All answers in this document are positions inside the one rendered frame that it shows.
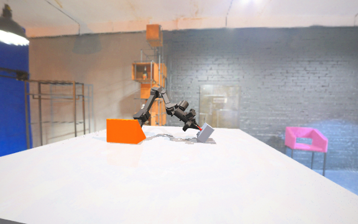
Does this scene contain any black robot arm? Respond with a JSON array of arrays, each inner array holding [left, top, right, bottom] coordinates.
[[132, 86, 196, 128]]

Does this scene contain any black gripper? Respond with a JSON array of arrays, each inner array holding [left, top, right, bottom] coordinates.
[[179, 112, 200, 132]]

